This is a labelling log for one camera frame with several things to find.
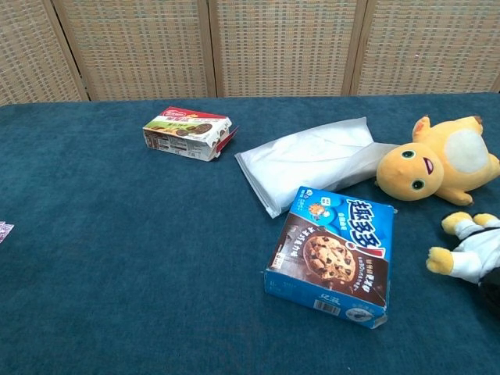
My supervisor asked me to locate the woven bamboo folding screen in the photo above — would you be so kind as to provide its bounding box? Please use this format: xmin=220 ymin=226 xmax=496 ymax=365
xmin=0 ymin=0 xmax=500 ymax=106

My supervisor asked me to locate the blue chocolate cookie box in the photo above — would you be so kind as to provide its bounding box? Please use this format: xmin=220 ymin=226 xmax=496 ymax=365
xmin=263 ymin=185 xmax=398 ymax=330

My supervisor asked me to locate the yellow plush toy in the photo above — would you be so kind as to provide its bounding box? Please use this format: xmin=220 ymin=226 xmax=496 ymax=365
xmin=374 ymin=114 xmax=500 ymax=207

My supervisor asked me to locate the white plastic bag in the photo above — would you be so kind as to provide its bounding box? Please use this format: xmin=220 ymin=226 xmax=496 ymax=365
xmin=234 ymin=116 xmax=402 ymax=219

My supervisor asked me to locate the black white plush doll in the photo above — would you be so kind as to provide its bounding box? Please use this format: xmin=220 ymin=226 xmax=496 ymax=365
xmin=425 ymin=211 xmax=500 ymax=313

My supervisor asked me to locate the red green cookie box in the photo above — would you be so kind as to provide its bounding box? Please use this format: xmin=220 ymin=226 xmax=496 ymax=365
xmin=142 ymin=106 xmax=240 ymax=163

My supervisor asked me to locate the blue felt table cloth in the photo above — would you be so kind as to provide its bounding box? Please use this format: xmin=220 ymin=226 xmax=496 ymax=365
xmin=0 ymin=92 xmax=500 ymax=375

